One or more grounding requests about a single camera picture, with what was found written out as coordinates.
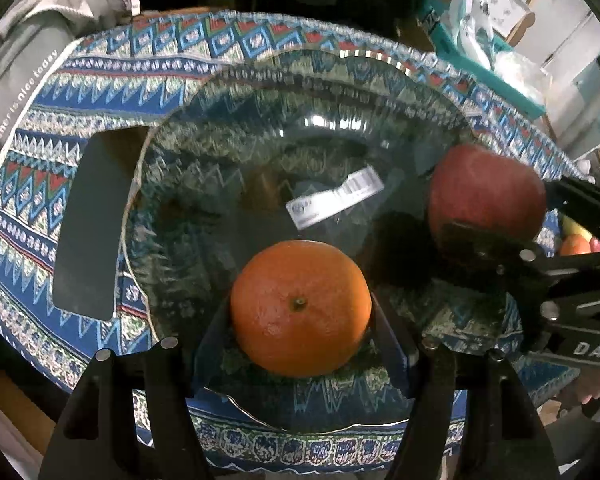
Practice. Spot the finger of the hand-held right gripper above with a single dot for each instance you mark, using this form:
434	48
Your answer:
580	200
485	247

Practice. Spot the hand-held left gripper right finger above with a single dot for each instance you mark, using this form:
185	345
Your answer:
391	347

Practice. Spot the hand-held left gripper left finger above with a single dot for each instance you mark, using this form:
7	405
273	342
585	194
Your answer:
213	347

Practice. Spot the large red apple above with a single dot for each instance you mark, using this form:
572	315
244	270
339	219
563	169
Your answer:
485	190

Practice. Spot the large orange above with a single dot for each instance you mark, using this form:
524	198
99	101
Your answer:
300	307

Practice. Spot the clear glass bowl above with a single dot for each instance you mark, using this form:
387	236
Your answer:
280	170

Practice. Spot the person's right hand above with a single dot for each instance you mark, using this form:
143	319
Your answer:
589	385

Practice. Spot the clear plastic bag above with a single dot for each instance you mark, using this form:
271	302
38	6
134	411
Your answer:
517	77

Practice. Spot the teal box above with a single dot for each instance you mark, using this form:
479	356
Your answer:
480	67

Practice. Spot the dark grey rectangular sheet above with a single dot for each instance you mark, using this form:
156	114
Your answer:
87	230

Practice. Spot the white printed cardboard box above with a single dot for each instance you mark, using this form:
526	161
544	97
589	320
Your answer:
510	7

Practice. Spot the white plastic bag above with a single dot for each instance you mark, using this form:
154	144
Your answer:
467	15

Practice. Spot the blue patterned tablecloth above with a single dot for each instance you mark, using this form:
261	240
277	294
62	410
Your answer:
55	170

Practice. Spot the grey hooded sweatshirt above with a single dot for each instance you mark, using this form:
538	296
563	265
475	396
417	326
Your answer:
25	55

